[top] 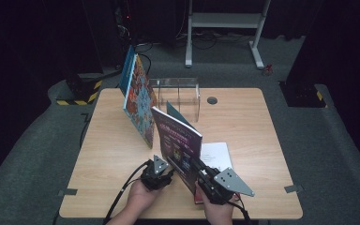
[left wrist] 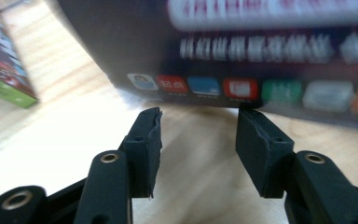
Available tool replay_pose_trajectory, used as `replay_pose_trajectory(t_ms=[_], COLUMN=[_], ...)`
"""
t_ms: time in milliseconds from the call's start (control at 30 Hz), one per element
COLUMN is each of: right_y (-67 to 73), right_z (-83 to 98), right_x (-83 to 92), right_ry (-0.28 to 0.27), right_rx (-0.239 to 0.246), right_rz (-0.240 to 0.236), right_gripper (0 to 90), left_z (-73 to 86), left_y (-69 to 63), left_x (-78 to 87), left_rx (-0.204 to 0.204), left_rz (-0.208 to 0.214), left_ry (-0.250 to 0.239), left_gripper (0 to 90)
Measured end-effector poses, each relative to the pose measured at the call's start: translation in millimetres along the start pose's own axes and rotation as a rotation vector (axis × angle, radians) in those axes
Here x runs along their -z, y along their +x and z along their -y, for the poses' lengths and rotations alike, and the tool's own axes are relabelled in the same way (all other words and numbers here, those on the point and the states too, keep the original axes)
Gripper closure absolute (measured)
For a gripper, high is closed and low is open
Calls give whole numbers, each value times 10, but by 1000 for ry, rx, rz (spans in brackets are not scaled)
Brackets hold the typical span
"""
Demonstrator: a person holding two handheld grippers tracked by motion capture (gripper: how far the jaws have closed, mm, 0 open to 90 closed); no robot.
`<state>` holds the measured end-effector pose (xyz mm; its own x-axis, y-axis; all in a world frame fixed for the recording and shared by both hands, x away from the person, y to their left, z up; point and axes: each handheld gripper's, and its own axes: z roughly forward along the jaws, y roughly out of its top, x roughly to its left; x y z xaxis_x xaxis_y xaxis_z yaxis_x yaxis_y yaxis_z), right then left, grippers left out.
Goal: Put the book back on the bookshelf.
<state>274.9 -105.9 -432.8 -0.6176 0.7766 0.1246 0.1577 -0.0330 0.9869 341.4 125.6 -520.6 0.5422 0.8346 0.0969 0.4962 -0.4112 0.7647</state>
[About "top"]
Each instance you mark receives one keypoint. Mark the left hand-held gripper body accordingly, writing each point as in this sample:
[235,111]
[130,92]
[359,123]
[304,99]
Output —
[154,176]

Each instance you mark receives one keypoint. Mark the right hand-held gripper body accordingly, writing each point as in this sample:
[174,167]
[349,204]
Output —
[222,187]

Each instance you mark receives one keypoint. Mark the thick white and red book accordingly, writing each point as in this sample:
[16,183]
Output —
[217,156]

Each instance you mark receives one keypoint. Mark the purple softcover book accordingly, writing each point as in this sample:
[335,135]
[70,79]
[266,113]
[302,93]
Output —
[178,143]

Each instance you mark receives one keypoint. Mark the clear acrylic book rack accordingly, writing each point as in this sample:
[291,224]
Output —
[181,97]

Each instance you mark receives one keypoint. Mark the light blue hardcover picture book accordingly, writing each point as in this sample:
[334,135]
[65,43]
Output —
[140,103]

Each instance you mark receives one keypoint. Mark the dark blue picture book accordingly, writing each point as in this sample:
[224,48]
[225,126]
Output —
[126,72]

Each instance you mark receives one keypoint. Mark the person's left hand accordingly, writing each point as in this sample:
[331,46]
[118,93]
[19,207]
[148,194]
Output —
[142,198]

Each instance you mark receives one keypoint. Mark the person's right hand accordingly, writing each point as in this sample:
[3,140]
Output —
[217,212]

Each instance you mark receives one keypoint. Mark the grey tape piece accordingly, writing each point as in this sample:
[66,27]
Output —
[68,192]
[293,188]

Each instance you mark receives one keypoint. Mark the black yellow striped stand base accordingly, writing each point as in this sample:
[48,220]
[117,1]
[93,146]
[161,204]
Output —
[303,95]
[82,90]

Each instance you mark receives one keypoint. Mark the small red floor object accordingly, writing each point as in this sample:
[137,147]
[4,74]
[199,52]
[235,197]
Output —
[267,69]

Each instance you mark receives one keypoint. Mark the black computer tower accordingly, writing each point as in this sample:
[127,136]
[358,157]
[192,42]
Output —
[123,34]

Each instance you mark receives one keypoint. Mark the white metal stand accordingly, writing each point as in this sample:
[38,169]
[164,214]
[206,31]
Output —
[225,20]

